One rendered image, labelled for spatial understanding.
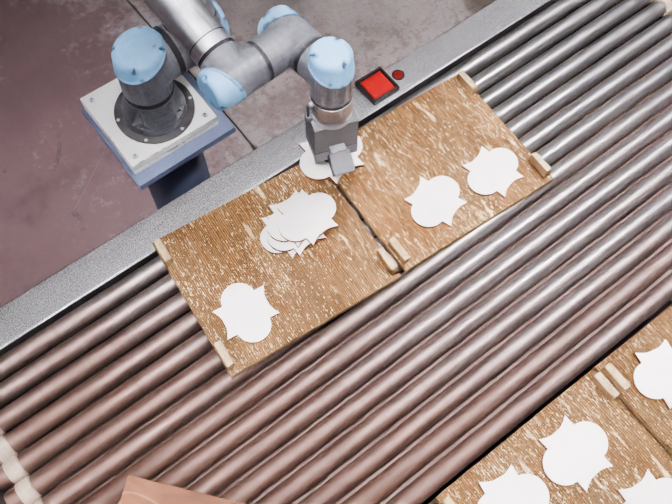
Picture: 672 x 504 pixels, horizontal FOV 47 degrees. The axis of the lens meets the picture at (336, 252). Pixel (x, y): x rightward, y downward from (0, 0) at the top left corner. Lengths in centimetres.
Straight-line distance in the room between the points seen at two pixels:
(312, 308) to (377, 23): 185
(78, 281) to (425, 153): 81
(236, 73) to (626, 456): 101
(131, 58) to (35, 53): 164
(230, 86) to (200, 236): 49
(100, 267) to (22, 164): 138
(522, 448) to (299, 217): 65
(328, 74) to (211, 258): 56
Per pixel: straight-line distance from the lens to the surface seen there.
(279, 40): 134
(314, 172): 152
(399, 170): 176
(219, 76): 130
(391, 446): 155
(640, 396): 167
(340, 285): 163
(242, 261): 166
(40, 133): 312
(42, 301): 174
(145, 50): 174
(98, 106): 196
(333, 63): 128
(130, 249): 174
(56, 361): 169
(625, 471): 162
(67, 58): 330
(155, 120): 185
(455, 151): 180
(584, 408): 163
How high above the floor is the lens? 244
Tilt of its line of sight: 65 degrees down
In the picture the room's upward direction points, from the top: 1 degrees clockwise
